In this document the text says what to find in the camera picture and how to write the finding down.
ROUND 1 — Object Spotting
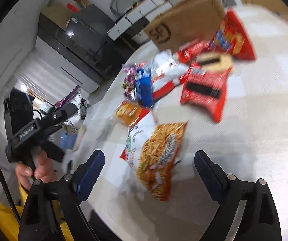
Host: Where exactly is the blue cookie packet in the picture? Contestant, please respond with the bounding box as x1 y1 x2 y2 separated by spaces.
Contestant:
135 68 154 108

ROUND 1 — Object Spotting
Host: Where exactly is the small red snack packet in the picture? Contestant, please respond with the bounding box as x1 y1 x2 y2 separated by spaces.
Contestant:
177 39 210 64

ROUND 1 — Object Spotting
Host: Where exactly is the checkered tablecloth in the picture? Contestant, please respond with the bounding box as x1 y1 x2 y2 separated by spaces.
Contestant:
73 5 288 240

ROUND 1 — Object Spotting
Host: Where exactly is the orange noodle snack bag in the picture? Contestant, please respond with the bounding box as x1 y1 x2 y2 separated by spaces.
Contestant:
120 122 187 201

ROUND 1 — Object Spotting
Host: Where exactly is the purple snack bag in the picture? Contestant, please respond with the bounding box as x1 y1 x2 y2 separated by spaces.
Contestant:
122 64 137 102

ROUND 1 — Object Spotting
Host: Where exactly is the white curtain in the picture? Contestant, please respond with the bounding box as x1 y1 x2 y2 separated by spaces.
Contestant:
20 63 71 105

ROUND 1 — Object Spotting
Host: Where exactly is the white drawer desk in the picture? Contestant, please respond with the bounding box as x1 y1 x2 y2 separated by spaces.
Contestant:
107 0 172 41

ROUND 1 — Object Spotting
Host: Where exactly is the meat floss bread packet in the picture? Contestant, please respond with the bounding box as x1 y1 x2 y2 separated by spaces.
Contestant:
113 100 151 127

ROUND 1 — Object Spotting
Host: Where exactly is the person's left hand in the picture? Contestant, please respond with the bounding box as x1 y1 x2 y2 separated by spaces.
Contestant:
15 150 58 190

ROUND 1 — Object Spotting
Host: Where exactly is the beige cracker packet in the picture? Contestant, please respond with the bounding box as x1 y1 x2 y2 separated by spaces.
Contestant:
196 52 234 74

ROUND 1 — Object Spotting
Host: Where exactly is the SF cardboard box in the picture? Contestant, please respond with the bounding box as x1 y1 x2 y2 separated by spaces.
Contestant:
144 0 225 52

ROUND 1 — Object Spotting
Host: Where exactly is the red triangular chip bag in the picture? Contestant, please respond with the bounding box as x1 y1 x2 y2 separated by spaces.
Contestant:
209 8 256 61

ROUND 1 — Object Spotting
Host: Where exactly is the dark refrigerator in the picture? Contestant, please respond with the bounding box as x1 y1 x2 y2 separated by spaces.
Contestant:
66 5 129 80

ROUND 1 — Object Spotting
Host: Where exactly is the white red snack bag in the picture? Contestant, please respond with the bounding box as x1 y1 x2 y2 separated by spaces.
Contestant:
138 50 188 101

